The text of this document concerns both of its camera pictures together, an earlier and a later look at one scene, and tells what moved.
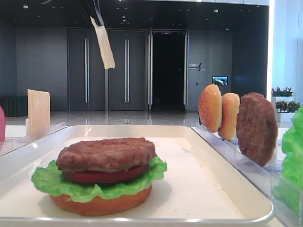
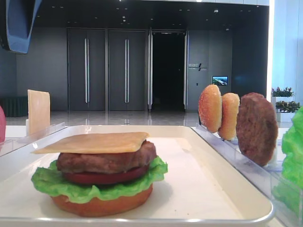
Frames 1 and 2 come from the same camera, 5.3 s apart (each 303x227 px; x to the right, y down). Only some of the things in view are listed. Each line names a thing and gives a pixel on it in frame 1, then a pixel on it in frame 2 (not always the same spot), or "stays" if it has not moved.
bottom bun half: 111,205 stays
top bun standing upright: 210,108 stays
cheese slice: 104,44 → 93,143
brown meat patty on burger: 106,155 stays
